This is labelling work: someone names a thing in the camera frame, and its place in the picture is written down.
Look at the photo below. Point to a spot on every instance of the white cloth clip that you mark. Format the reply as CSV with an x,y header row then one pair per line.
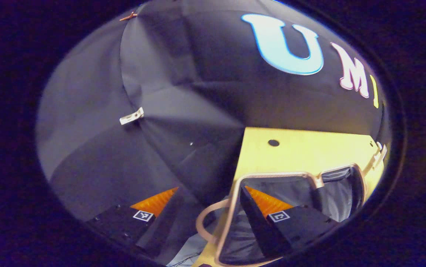
x,y
131,115

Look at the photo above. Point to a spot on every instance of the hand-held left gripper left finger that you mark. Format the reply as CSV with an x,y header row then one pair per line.
x,y
165,230

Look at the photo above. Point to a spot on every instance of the pink suitcase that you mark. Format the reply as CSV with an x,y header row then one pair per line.
x,y
340,193

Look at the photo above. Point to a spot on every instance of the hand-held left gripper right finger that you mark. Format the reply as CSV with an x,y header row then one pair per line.
x,y
261,230

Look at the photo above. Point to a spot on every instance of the copper cloth clip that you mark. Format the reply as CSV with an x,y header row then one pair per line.
x,y
128,16

